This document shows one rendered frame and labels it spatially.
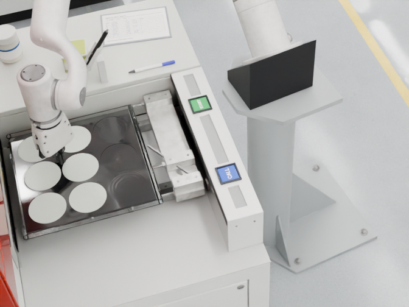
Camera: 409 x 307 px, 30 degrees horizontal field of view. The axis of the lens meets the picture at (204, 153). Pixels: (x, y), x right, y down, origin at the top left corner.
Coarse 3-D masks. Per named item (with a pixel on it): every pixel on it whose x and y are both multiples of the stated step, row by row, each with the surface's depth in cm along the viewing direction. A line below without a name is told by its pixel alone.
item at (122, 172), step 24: (96, 120) 220; (120, 120) 219; (96, 144) 214; (120, 144) 213; (24, 168) 209; (120, 168) 208; (144, 168) 207; (24, 192) 204; (120, 192) 202; (144, 192) 202; (24, 216) 199; (72, 216) 198
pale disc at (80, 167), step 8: (72, 160) 210; (80, 160) 210; (88, 160) 210; (96, 160) 210; (64, 168) 209; (72, 168) 209; (80, 168) 208; (88, 168) 208; (96, 168) 208; (72, 176) 207; (80, 176) 207; (88, 176) 207
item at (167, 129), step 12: (156, 108) 224; (168, 108) 224; (156, 120) 221; (168, 120) 221; (156, 132) 218; (168, 132) 218; (180, 132) 218; (168, 144) 215; (180, 144) 215; (192, 168) 209; (180, 192) 204; (192, 192) 204; (204, 192) 206
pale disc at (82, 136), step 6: (72, 126) 219; (78, 126) 219; (78, 132) 217; (84, 132) 217; (78, 138) 216; (84, 138) 215; (90, 138) 215; (66, 144) 214; (72, 144) 214; (78, 144) 214; (84, 144) 214; (66, 150) 213; (72, 150) 213; (78, 150) 213
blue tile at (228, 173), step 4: (220, 168) 198; (224, 168) 198; (228, 168) 198; (232, 168) 198; (220, 172) 197; (224, 172) 197; (228, 172) 197; (232, 172) 197; (236, 172) 197; (220, 176) 196; (224, 176) 196; (228, 176) 196; (232, 176) 196; (236, 176) 196; (224, 180) 195
